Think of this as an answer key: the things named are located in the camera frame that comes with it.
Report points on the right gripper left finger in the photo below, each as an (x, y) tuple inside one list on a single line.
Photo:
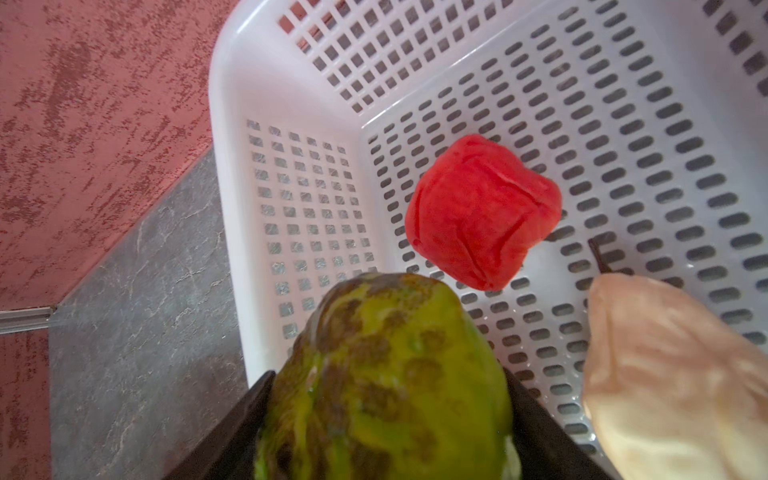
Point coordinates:
[(228, 451)]

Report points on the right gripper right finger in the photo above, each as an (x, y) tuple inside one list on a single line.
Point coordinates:
[(543, 447)]

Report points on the beige toy fruit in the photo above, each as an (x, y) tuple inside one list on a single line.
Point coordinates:
[(672, 392)]

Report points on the green toy fruit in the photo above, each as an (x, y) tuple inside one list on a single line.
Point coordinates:
[(389, 379)]

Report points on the red toy fruit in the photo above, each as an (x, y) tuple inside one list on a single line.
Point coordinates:
[(477, 212)]

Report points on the white perforated plastic basket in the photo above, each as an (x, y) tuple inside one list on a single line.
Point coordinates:
[(650, 116)]

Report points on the left aluminium corner post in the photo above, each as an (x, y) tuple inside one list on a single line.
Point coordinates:
[(23, 320)]

